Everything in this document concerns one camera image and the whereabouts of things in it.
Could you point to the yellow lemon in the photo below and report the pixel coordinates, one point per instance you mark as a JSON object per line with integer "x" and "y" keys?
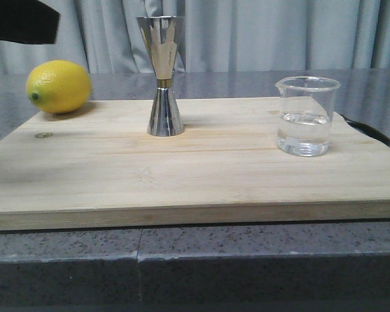
{"x": 58, "y": 86}

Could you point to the silver steel double jigger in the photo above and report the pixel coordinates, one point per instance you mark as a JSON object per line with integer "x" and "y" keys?
{"x": 162, "y": 36}

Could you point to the clear glass measuring beaker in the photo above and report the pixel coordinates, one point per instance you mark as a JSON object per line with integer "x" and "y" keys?
{"x": 306, "y": 107}

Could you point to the grey curtain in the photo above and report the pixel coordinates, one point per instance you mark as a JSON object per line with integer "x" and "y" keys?
{"x": 220, "y": 36}

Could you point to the black gripper finger at jigger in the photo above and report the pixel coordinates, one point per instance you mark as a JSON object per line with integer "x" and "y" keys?
{"x": 28, "y": 22}

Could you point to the light wooden cutting board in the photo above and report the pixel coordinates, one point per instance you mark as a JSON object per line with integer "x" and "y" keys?
{"x": 98, "y": 167}

